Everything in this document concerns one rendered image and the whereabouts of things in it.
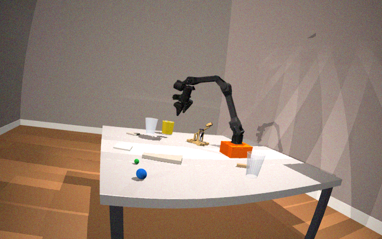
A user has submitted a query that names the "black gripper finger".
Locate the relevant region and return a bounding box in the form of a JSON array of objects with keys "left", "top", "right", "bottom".
[
  {"left": 175, "top": 107, "right": 183, "bottom": 116},
  {"left": 183, "top": 104, "right": 191, "bottom": 113}
]

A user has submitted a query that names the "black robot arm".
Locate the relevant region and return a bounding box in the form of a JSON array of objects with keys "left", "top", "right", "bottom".
[{"left": 174, "top": 75, "right": 245, "bottom": 144}]

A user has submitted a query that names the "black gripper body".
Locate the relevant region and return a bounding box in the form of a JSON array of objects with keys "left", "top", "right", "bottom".
[{"left": 173, "top": 94, "right": 193, "bottom": 109}]

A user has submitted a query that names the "blue ball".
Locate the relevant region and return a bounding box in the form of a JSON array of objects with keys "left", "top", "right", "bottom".
[{"left": 136, "top": 168, "right": 147, "bottom": 179}]

